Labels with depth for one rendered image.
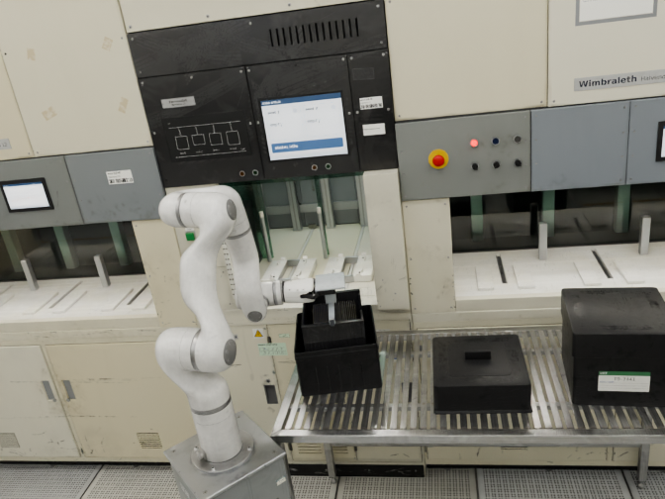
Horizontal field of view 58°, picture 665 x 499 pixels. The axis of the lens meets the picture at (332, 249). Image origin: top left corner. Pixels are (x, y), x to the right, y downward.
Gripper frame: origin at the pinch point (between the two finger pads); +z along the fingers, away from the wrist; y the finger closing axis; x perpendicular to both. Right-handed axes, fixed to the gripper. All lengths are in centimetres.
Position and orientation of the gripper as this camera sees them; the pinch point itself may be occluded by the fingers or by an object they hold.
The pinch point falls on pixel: (329, 286)
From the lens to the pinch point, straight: 202.9
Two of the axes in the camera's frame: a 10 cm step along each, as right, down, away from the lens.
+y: 0.2, 3.8, -9.3
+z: 9.9, -1.2, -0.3
